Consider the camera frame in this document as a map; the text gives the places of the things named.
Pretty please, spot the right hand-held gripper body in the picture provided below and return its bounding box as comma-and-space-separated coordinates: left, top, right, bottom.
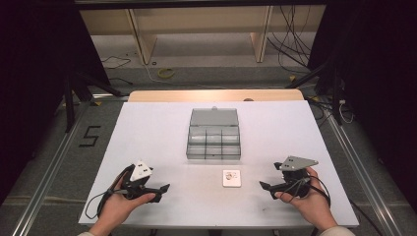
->
273, 155, 320, 200

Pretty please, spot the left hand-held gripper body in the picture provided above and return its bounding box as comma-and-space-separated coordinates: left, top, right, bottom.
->
112, 159, 155, 201

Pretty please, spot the person's right hand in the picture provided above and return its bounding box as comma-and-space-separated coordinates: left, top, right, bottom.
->
273, 166, 339, 232

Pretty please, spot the person's left hand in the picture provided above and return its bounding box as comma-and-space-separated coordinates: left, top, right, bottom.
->
88, 173, 157, 236

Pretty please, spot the small white square box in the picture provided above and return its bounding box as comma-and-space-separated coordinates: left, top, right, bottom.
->
222, 168, 242, 189

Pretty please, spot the clear plastic compartment box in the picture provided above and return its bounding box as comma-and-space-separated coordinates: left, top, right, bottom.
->
185, 106, 242, 161

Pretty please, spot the black metal stand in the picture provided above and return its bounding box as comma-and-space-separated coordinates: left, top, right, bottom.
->
62, 70, 130, 134
284, 48, 345, 126

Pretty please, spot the light wooden table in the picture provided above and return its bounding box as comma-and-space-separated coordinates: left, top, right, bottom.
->
127, 88, 306, 103

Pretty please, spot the yellow tape roll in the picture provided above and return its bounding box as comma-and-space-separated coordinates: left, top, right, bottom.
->
156, 67, 176, 80

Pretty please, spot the dark curtain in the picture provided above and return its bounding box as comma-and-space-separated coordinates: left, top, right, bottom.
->
0, 0, 111, 206
307, 0, 417, 210

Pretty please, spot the light wooden shelf unit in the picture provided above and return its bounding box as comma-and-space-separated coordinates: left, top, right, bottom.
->
78, 4, 328, 65

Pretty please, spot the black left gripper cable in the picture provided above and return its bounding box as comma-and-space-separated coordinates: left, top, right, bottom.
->
84, 164, 136, 220

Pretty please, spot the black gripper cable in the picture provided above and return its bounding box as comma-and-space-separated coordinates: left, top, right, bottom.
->
288, 175, 386, 236
84, 164, 136, 220

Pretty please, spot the aluminium floor rail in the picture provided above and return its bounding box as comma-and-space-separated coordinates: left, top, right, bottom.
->
11, 93, 130, 236
308, 96, 405, 236

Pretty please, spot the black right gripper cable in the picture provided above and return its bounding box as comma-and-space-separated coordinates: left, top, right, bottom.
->
288, 175, 386, 236

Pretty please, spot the white coiled cable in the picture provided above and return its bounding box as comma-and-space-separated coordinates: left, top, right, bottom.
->
337, 99, 356, 125

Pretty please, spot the black floor cable loop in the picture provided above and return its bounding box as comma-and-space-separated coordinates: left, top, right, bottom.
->
100, 54, 133, 71

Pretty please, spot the bundle of black cables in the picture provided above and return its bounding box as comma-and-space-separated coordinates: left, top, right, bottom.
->
266, 4, 313, 76

